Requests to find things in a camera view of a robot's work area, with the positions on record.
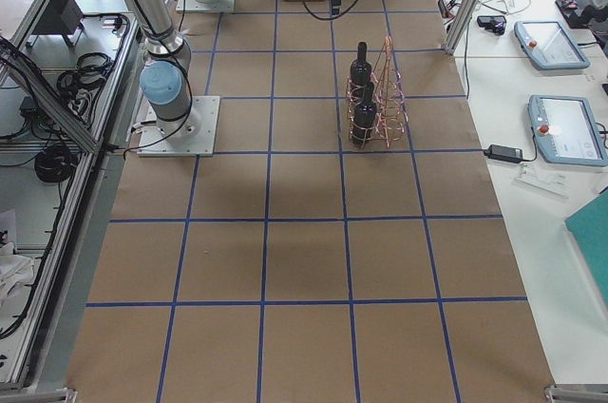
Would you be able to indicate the dark wine bottle far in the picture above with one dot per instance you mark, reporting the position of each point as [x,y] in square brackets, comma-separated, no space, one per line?
[360,69]

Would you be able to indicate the dark wine bottle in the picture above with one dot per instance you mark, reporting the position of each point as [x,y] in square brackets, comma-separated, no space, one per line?
[360,69]
[364,114]

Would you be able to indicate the dark wine bottle near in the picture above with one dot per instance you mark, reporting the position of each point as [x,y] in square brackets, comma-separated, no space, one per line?
[364,114]

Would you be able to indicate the upper teach pendant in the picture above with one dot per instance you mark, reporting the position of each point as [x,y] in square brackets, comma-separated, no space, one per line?
[549,46]

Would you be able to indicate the teach pendant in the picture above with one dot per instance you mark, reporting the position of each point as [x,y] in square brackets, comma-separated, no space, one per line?
[565,130]
[549,46]

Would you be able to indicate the black power adapter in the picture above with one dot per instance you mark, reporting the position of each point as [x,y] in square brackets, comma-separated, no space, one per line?
[503,153]

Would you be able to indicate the lower teach pendant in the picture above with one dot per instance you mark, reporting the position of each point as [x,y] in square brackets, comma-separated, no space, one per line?
[565,130]

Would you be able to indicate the black box on shelf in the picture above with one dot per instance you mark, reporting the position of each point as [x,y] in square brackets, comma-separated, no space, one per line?
[62,18]

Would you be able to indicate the clear acrylic stand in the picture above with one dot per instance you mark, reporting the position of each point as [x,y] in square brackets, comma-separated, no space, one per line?
[555,184]

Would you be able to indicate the brown paper table mat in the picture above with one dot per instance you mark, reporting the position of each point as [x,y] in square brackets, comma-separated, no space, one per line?
[295,266]

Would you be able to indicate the teal board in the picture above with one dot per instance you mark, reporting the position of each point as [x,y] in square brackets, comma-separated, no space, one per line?
[589,227]

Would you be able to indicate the copper wire bottle basket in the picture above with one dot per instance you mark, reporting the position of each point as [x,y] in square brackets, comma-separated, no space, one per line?
[391,117]

